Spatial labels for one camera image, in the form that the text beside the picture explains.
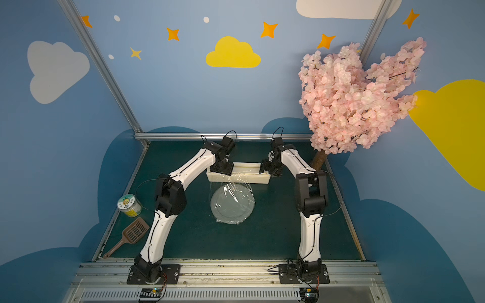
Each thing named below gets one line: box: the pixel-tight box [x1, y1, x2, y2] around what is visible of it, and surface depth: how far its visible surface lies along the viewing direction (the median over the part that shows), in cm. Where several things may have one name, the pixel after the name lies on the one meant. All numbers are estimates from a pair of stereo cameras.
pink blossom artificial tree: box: [298, 36, 428, 172], surface depth 66 cm
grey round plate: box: [210, 184, 256, 225], surface depth 95 cm
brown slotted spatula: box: [103, 216, 150, 259], surface depth 86 cm
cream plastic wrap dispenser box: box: [206, 162, 271, 185], surface depth 100 cm
